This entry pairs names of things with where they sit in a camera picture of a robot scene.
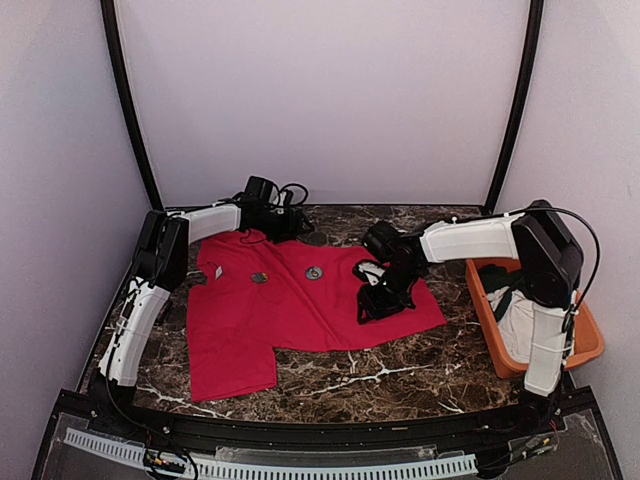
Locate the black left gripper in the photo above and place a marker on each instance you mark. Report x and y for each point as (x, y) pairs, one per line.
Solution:
(292, 231)

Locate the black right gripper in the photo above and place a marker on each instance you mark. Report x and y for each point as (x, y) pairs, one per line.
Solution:
(375, 307)

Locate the round brooch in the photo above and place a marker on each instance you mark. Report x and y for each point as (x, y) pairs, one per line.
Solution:
(259, 277)
(314, 273)

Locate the magenta t-shirt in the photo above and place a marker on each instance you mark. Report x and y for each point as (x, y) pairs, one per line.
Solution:
(235, 326)

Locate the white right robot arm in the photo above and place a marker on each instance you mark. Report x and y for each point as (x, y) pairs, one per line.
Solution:
(550, 258)

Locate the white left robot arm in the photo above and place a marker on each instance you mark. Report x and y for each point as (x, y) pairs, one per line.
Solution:
(160, 260)

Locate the dark green garment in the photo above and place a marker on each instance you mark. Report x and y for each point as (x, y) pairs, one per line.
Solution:
(494, 277)

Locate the white garment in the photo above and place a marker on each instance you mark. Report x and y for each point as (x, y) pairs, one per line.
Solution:
(514, 316)

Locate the orange plastic basket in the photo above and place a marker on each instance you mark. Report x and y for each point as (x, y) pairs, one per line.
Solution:
(547, 336)

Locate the white slotted cable duct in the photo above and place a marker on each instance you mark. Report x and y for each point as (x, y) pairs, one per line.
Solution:
(244, 463)

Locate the black front rail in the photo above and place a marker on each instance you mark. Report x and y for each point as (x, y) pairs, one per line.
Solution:
(204, 434)

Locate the black left frame post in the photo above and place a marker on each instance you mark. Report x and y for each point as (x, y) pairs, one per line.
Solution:
(128, 109)

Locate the black frame post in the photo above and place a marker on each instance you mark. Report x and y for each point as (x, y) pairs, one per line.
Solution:
(519, 100)
(128, 109)

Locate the black right frame post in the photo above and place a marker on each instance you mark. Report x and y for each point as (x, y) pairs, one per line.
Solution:
(519, 100)

